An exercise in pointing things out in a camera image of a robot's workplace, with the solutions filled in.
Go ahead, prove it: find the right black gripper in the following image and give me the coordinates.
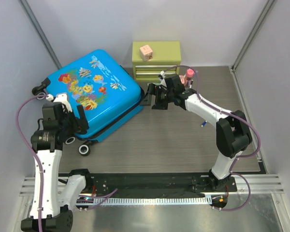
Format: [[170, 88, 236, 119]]
[[140, 84, 174, 110]]

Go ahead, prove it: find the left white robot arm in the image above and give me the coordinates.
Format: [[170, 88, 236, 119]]
[[20, 102, 93, 232]]

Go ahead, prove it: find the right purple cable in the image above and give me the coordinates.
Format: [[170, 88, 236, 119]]
[[159, 65, 261, 211]]

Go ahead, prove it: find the blue fish-print suitcase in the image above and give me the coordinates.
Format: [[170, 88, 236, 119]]
[[31, 49, 145, 156]]

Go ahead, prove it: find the pink cube on cabinet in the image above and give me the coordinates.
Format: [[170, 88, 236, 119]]
[[139, 44, 153, 61]]

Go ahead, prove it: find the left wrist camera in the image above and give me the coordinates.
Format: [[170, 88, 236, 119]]
[[45, 93, 73, 113]]

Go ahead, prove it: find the aluminium rail frame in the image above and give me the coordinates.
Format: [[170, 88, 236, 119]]
[[19, 175, 285, 206]]

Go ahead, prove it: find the pink capped bottle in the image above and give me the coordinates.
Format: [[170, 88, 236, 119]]
[[185, 69, 194, 87]]

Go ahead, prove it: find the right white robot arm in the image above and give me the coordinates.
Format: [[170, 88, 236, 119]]
[[141, 74, 252, 191]]

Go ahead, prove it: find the pink cube on table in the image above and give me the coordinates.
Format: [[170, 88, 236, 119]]
[[179, 75, 186, 85]]

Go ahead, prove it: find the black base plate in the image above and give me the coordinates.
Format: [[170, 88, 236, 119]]
[[80, 173, 237, 203]]

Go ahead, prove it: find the green drawer cabinet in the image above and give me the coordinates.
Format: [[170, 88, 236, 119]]
[[132, 41, 181, 81]]

